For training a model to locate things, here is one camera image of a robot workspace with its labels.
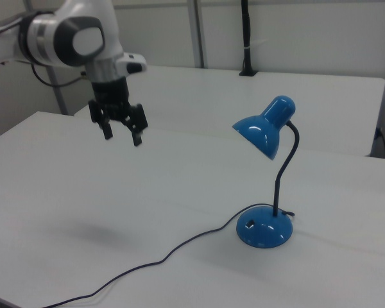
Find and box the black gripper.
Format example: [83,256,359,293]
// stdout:
[87,77,149,148]

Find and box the blue gooseneck desk lamp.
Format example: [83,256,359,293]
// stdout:
[232,94,300,249]

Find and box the white desk with side panel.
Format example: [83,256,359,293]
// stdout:
[73,65,385,157]

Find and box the black clamped pole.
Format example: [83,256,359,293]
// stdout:
[238,0,258,77]

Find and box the grey partition frame post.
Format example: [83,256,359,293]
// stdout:
[186,0,210,69]
[44,65,69,116]

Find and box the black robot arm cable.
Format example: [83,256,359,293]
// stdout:
[30,62,88,88]

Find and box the black lamp power cord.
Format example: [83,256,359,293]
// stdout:
[49,203,296,308]

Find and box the black wall socket cable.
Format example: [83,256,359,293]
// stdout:
[374,127,385,160]

